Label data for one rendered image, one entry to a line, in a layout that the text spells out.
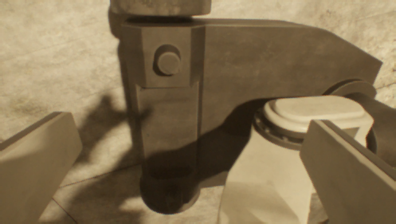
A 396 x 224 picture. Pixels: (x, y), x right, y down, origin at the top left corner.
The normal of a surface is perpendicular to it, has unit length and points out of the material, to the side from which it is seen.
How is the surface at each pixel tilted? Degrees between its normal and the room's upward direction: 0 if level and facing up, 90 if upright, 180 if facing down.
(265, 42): 0
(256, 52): 0
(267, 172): 90
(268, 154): 90
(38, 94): 0
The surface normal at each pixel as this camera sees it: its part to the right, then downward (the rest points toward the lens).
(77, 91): 0.20, 0.49
